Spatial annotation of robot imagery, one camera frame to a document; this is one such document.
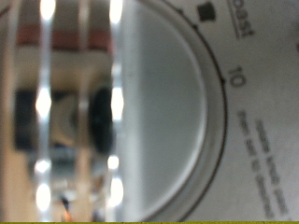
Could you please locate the silver oven knob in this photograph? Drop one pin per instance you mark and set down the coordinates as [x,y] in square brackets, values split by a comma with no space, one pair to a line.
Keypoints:
[124,112]

